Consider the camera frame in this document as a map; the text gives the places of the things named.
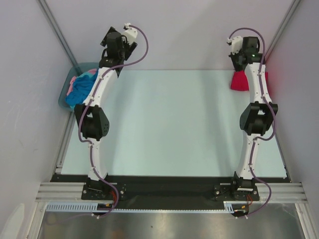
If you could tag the aluminium front rail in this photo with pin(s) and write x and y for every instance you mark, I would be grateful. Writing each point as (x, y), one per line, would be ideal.
(73, 191)

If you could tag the right aluminium corner post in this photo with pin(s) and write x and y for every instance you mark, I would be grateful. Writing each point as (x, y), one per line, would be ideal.
(276, 17)

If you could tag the slotted cable duct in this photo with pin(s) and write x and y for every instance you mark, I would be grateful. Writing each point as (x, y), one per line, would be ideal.
(102, 208)

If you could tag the blue t shirt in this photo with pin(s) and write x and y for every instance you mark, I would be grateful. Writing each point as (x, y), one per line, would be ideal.
(81, 89)

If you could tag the left aluminium corner post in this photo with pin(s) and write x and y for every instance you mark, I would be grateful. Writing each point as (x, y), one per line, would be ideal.
(48, 14)

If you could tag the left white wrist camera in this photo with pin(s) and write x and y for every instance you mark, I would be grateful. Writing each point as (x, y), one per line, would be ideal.
(130, 33)

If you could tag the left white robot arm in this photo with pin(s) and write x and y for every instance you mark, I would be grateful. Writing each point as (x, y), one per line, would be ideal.
(92, 122)

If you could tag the aluminium corner post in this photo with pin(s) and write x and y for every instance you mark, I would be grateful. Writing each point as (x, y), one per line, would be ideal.
(48, 14)
(276, 17)

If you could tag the translucent blue plastic basket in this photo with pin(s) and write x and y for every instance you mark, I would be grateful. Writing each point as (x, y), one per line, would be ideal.
(74, 71)

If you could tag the red t shirt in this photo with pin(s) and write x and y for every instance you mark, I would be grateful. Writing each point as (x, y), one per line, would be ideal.
(239, 82)

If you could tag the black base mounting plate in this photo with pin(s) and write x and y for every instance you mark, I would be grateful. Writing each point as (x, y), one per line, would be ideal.
(101, 192)

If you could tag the light teal t shirt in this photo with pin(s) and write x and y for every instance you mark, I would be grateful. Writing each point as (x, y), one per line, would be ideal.
(87, 74)

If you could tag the pink t shirt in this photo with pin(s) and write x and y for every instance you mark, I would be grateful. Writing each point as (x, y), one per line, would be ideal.
(73, 80)

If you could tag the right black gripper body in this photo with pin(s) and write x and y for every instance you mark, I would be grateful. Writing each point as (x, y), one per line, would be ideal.
(234, 59)

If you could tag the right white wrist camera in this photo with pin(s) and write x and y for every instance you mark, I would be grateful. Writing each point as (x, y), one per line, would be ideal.
(235, 43)

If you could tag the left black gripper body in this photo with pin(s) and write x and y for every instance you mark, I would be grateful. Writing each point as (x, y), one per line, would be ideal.
(127, 50)

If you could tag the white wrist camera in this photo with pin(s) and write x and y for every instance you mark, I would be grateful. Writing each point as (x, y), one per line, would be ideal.
(130, 33)
(235, 43)

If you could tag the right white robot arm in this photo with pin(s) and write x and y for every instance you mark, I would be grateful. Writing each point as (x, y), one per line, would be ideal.
(259, 115)

